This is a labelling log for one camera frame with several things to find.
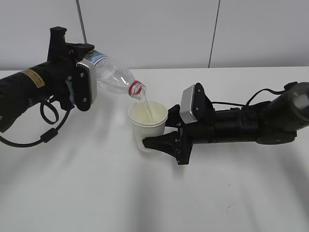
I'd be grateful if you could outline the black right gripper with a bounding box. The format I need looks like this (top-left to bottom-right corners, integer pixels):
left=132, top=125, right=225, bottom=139
left=142, top=104, right=215, bottom=165

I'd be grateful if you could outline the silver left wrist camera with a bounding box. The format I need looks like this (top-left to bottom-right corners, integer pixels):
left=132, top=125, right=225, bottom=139
left=66, top=59, right=97, bottom=112

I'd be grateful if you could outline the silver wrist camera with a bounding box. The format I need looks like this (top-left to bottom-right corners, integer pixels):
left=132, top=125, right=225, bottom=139
left=66, top=59, right=97, bottom=112
left=180, top=83, right=214, bottom=124

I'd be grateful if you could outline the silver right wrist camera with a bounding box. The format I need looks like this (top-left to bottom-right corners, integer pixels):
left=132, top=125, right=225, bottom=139
left=180, top=83, right=214, bottom=124

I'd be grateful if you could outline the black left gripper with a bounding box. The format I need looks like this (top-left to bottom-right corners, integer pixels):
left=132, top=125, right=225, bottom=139
left=47, top=27, right=95, bottom=110

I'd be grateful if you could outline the white paper cup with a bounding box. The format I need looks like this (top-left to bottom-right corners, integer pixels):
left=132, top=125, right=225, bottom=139
left=128, top=101, right=168, bottom=152

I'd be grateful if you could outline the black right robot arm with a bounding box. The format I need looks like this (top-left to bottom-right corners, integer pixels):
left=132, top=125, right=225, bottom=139
left=142, top=82, right=309, bottom=165

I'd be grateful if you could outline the clear water bottle red label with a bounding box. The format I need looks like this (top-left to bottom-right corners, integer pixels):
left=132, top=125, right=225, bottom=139
left=84, top=50, right=146, bottom=100

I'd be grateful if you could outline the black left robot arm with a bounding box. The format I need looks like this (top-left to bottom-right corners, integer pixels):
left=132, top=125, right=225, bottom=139
left=0, top=27, right=96, bottom=132

